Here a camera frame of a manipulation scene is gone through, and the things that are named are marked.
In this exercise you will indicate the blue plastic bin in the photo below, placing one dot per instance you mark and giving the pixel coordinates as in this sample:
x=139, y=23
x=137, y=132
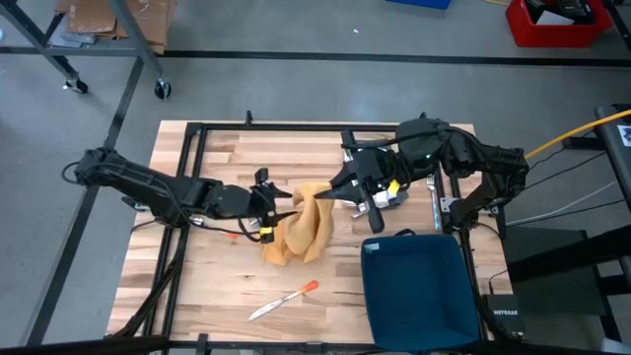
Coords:
x=419, y=3

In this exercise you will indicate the navy blue fabric basket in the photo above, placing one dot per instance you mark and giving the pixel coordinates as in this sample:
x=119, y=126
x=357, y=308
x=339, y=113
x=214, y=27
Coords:
x=419, y=291

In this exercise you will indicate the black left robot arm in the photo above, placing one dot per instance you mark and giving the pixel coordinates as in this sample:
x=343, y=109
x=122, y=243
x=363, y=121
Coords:
x=148, y=187

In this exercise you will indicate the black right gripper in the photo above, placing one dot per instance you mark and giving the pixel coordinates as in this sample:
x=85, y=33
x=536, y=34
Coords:
x=377, y=172

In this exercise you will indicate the black Netgear network switch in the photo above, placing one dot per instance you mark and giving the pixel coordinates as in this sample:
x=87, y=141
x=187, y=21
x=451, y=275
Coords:
x=504, y=315

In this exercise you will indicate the black side table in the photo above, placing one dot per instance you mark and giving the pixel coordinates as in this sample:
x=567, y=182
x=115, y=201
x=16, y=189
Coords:
x=616, y=143

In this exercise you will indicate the mustard yellow towel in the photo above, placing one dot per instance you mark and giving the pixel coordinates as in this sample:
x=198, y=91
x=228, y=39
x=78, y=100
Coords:
x=301, y=227

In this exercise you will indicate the red plastic bin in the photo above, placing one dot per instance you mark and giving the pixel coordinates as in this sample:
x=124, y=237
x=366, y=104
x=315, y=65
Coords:
x=557, y=34

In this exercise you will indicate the brown cardboard sheet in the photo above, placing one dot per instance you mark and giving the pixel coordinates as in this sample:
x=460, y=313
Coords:
x=98, y=17

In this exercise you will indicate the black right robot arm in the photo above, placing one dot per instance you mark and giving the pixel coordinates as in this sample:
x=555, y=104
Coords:
x=473, y=158

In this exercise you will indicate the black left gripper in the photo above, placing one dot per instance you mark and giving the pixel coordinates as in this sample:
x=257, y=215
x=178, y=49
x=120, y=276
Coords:
x=246, y=202

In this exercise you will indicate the black equipment stand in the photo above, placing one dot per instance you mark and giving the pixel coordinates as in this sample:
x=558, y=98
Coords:
x=557, y=266

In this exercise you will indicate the grey metal cart on casters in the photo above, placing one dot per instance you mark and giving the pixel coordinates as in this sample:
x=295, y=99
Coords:
x=133, y=34

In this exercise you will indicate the black metal table frame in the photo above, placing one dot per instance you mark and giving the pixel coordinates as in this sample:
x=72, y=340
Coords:
x=296, y=127

